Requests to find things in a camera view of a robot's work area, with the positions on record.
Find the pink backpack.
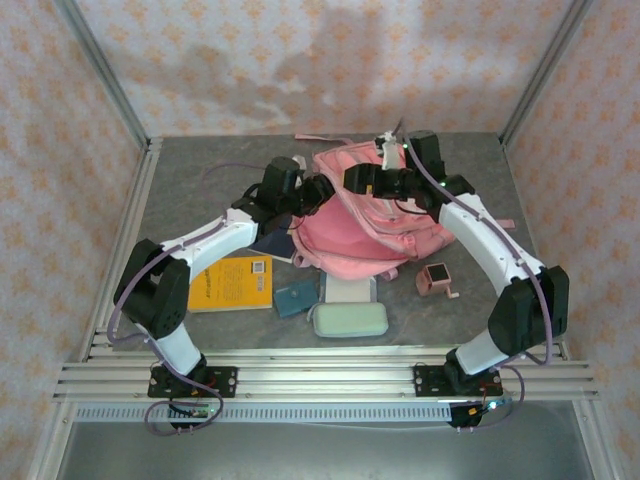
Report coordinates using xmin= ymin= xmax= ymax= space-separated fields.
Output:
xmin=291 ymin=132 xmax=516 ymax=282

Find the pink pencil sharpener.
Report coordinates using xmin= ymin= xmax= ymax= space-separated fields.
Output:
xmin=414 ymin=263 xmax=460 ymax=302

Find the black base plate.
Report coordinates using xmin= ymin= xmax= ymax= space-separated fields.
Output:
xmin=413 ymin=363 xmax=504 ymax=400
xmin=148 ymin=366 xmax=239 ymax=400

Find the green circuit board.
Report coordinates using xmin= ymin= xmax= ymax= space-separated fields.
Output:
xmin=169 ymin=403 xmax=222 ymax=420
xmin=467 ymin=397 xmax=515 ymax=417

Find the black duct bracket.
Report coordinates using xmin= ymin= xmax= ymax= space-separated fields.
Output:
xmin=446 ymin=401 xmax=485 ymax=432

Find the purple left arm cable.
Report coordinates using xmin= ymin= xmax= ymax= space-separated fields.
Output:
xmin=108 ymin=162 xmax=269 ymax=437

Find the aluminium rail beam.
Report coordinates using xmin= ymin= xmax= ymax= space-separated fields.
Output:
xmin=52 ymin=342 xmax=601 ymax=404

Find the grey metal shelf sheet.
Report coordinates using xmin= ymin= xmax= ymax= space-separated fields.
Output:
xmin=52 ymin=402 xmax=609 ymax=480

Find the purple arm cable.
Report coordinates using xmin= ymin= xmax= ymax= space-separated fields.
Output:
xmin=108 ymin=162 xmax=269 ymax=437
xmin=405 ymin=132 xmax=556 ymax=432

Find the yellow book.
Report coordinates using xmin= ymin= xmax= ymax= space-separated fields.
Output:
xmin=187 ymin=255 xmax=275 ymax=314

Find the mint green pencil case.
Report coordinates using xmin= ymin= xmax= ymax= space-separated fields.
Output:
xmin=310 ymin=301 xmax=390 ymax=339

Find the white tissue pack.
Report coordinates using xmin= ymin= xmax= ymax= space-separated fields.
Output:
xmin=319 ymin=272 xmax=380 ymax=305

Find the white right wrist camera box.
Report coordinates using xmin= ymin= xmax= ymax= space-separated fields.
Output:
xmin=377 ymin=130 xmax=405 ymax=172

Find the white slotted cable duct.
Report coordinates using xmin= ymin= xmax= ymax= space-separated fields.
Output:
xmin=74 ymin=403 xmax=454 ymax=425

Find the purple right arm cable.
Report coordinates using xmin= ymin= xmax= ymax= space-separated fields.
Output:
xmin=405 ymin=132 xmax=556 ymax=432

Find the aluminium frame post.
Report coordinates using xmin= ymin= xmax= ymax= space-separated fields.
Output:
xmin=52 ymin=0 xmax=151 ymax=151
xmin=499 ymin=0 xmax=594 ymax=146

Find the teal snap wallet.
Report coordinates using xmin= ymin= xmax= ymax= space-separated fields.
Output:
xmin=273 ymin=279 xmax=317 ymax=320

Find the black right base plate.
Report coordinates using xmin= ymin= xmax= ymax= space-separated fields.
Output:
xmin=413 ymin=363 xmax=504 ymax=400

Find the aluminium side rail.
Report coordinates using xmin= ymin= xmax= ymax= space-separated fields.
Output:
xmin=79 ymin=137 xmax=164 ymax=361

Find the dark blue notebook yellow label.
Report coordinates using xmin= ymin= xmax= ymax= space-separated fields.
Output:
xmin=248 ymin=229 xmax=294 ymax=264

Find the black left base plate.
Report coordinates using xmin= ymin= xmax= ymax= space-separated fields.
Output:
xmin=148 ymin=366 xmax=239 ymax=400

